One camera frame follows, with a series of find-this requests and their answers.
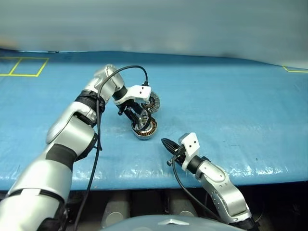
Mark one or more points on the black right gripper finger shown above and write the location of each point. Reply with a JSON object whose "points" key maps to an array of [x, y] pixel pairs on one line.
{"points": [[169, 142], [171, 150]]}

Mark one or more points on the grey robot chest shell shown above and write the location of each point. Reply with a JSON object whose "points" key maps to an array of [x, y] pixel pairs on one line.
{"points": [[168, 225]]}

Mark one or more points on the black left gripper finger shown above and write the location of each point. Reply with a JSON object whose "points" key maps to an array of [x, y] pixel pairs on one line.
{"points": [[144, 111], [134, 118]]}

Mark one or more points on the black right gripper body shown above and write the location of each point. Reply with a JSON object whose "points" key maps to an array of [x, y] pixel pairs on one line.
{"points": [[180, 152]]}

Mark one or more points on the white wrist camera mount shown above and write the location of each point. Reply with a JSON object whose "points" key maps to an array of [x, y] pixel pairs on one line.
{"points": [[191, 144], [139, 91]]}

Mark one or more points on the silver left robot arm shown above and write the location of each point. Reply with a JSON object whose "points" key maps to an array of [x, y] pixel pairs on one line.
{"points": [[65, 134]]}

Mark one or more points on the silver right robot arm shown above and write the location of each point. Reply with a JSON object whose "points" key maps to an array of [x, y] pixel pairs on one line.
{"points": [[223, 187]]}

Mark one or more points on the motor stator with copper windings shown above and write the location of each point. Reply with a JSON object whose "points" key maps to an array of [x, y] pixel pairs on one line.
{"points": [[148, 133]]}

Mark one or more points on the blue table cover sheet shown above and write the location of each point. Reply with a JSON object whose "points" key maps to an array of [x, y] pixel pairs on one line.
{"points": [[216, 96]]}

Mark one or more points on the grey rounded cylinder shape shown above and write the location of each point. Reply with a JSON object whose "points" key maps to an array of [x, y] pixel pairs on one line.
{"points": [[181, 203], [115, 210]]}

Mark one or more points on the finned silver motor end cap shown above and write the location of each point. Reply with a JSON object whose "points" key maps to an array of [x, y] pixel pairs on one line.
{"points": [[155, 102]]}

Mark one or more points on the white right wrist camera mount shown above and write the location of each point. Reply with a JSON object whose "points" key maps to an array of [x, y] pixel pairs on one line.
{"points": [[191, 144]]}

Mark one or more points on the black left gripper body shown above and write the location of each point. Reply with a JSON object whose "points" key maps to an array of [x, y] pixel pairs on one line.
{"points": [[130, 107]]}

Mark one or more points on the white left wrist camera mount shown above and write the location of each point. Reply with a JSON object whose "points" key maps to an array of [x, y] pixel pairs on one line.
{"points": [[139, 91]]}

